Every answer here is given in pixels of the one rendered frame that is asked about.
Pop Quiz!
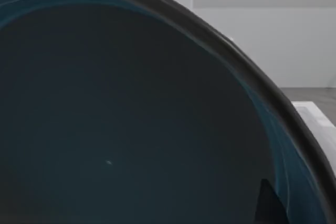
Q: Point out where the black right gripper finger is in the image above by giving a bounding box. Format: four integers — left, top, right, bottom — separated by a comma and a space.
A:
255, 178, 290, 224

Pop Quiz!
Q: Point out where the dark blue bowl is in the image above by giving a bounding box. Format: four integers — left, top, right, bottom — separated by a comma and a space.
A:
0, 0, 336, 224

